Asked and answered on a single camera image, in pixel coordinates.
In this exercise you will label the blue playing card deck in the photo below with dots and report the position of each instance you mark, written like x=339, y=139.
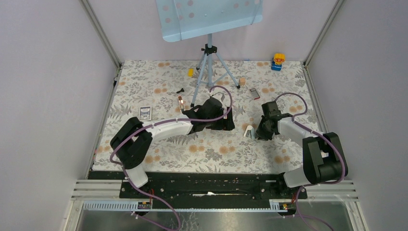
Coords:
x=145, y=113

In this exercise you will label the yellow blue toy figure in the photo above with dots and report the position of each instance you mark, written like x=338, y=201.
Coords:
x=277, y=61

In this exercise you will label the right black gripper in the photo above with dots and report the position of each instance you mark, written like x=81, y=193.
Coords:
x=259, y=133

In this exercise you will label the blue stapler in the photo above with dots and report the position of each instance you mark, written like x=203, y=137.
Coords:
x=249, y=132

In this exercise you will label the pink stapler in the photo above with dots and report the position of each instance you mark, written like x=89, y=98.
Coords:
x=181, y=104

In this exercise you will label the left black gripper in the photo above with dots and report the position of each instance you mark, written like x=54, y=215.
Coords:
x=226, y=124

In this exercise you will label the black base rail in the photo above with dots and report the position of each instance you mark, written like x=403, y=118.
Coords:
x=213, y=190

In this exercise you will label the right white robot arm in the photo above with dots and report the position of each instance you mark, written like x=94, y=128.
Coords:
x=323, y=156

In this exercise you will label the floral tablecloth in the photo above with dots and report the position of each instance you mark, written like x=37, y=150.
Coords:
x=155, y=83

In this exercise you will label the grey staple strip box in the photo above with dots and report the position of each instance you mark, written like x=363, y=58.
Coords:
x=254, y=93

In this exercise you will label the yellow block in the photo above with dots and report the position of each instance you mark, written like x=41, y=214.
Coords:
x=190, y=72

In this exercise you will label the wooden cube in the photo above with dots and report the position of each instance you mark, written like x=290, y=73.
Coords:
x=242, y=81

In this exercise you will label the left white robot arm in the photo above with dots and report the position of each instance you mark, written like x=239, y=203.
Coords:
x=132, y=142

